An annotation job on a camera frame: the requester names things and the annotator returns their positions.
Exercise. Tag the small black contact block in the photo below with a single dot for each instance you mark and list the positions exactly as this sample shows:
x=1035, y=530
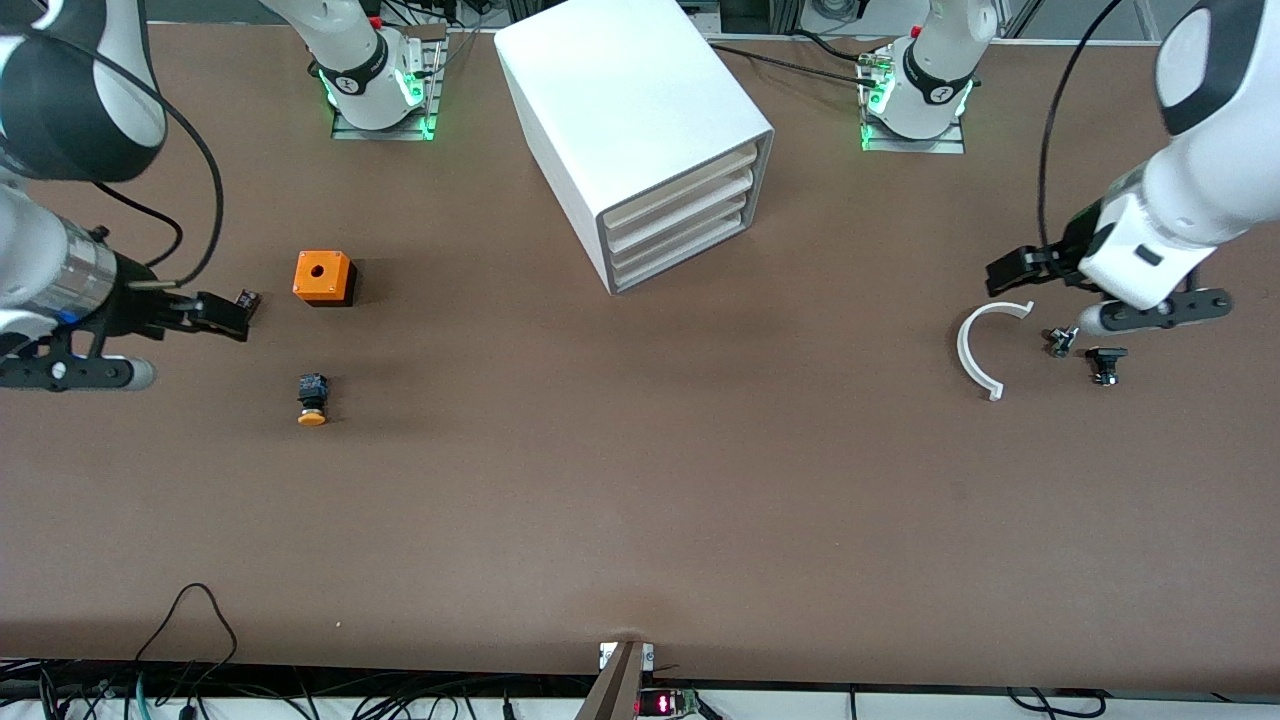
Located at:
x=250, y=299

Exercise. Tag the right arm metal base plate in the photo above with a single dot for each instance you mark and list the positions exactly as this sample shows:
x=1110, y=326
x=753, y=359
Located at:
x=432, y=100

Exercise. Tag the small grey metal part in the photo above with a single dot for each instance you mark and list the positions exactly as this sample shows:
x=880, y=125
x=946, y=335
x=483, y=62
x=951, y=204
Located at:
x=1061, y=341

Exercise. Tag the circuit board with red light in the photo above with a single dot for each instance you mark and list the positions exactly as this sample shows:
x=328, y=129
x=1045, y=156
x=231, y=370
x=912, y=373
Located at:
x=665, y=703

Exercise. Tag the white plain drawer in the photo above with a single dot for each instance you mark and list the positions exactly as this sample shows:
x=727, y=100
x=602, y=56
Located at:
x=690, y=250
x=690, y=232
x=690, y=212

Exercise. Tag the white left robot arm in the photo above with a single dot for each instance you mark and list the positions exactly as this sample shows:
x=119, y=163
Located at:
x=1190, y=190

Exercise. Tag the white curved plastic arc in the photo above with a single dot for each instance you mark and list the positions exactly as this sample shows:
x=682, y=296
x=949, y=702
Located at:
x=965, y=350

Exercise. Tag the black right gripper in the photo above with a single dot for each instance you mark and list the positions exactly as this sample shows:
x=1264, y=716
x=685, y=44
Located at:
x=134, y=297

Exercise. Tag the small black flat-headed part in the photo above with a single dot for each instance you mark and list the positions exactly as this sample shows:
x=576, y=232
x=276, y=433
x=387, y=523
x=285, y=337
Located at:
x=1105, y=360

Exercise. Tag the orange push button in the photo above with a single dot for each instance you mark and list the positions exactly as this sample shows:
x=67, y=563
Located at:
x=312, y=400

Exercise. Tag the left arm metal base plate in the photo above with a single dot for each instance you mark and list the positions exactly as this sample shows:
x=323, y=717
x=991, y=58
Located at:
x=915, y=145

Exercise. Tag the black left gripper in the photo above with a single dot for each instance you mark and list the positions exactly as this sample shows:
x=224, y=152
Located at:
x=1072, y=246

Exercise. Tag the white drawer cabinet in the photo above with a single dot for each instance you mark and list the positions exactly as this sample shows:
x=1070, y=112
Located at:
x=620, y=90

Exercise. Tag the white drawer with button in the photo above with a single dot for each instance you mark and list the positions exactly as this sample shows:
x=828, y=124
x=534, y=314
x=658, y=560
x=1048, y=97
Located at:
x=700, y=185

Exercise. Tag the grey camera mounting post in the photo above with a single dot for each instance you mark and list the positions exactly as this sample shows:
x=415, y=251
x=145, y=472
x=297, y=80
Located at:
x=615, y=685

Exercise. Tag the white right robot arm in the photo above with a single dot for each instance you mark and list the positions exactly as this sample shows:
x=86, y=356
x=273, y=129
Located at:
x=350, y=60

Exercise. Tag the orange box with hole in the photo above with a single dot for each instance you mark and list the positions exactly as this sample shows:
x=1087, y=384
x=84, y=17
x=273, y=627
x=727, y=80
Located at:
x=322, y=275

